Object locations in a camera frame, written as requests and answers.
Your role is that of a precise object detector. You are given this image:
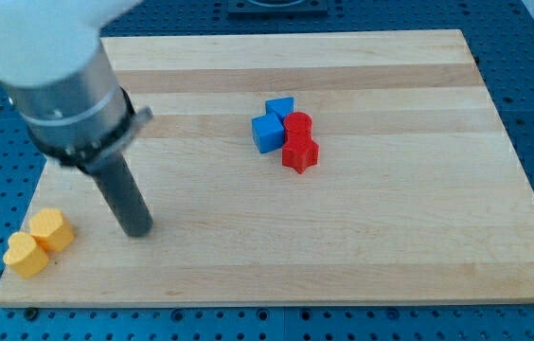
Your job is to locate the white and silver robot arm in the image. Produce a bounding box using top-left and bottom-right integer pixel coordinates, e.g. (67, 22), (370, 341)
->
(0, 0), (149, 172)

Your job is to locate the yellow hexagon block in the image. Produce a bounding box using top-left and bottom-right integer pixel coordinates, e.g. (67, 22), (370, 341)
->
(29, 208), (75, 252)

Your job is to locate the yellow heart block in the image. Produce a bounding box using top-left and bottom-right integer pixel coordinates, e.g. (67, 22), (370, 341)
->
(3, 232), (49, 278)

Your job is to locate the red star block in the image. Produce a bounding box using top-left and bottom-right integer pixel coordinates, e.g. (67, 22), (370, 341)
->
(281, 136), (319, 174)

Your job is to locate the blue cube block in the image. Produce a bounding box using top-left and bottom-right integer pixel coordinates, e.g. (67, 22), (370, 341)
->
(251, 114), (284, 153)

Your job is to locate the red cylinder block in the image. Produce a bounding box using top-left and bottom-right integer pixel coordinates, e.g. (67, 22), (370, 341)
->
(283, 112), (312, 141)

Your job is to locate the blue triangle block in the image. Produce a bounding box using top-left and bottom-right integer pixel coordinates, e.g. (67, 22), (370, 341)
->
(265, 97), (294, 122)

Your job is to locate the light wooden board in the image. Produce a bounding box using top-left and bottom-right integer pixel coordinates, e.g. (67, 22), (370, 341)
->
(0, 29), (534, 308)

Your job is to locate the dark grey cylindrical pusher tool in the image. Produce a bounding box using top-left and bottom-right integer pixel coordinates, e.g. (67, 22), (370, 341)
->
(80, 153), (153, 237)

